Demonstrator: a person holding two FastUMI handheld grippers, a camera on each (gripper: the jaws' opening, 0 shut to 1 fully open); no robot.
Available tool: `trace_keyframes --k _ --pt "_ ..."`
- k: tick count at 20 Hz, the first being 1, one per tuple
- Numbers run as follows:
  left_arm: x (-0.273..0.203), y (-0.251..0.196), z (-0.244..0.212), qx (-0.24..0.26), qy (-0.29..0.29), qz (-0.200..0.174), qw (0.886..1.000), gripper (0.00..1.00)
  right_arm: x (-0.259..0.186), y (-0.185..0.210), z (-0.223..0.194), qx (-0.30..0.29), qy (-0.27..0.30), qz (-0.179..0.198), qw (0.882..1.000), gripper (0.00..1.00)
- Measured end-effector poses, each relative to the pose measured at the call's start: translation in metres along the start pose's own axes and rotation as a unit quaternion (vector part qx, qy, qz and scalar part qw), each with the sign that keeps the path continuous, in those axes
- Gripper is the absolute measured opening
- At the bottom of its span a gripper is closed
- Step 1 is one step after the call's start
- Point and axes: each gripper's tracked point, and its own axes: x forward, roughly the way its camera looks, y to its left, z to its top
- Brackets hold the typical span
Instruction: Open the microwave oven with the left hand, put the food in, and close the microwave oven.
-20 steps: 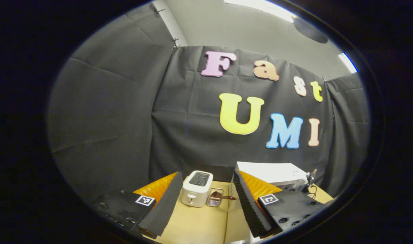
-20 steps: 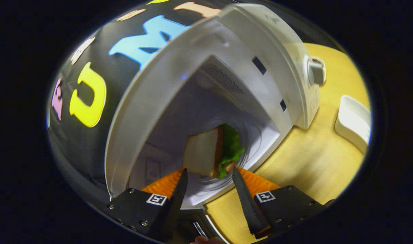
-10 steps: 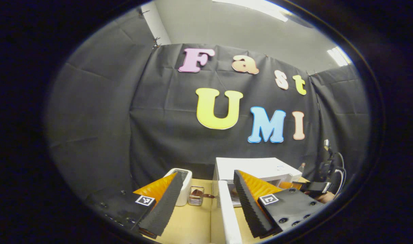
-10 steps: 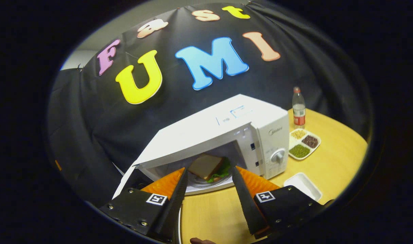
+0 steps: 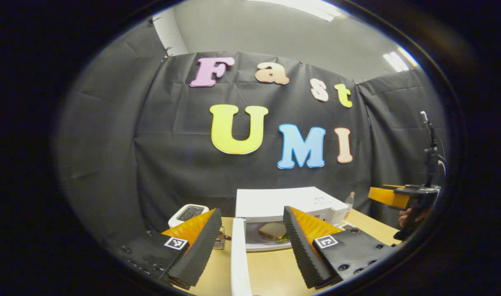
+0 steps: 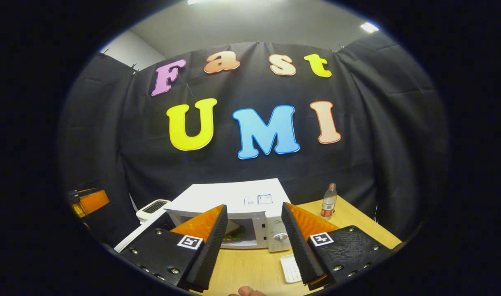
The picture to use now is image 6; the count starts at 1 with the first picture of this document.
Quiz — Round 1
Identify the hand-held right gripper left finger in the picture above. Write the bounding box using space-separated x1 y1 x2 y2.
120 204 228 293

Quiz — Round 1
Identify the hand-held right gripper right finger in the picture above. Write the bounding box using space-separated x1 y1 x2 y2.
281 202 399 290

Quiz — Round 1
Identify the sandwich with lettuce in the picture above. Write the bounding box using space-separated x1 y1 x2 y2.
222 220 246 243

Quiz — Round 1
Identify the white microwave oven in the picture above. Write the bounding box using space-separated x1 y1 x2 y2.
114 178 293 253

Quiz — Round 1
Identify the small white ribbed tray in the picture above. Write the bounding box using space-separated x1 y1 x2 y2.
280 254 302 283

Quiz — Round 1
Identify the clear plastic bottle red label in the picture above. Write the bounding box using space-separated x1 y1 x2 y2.
320 183 338 221

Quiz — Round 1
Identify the white toaster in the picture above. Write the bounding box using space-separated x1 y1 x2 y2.
135 199 172 224

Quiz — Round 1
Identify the black backdrop cloth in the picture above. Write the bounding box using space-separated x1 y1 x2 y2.
57 31 450 247

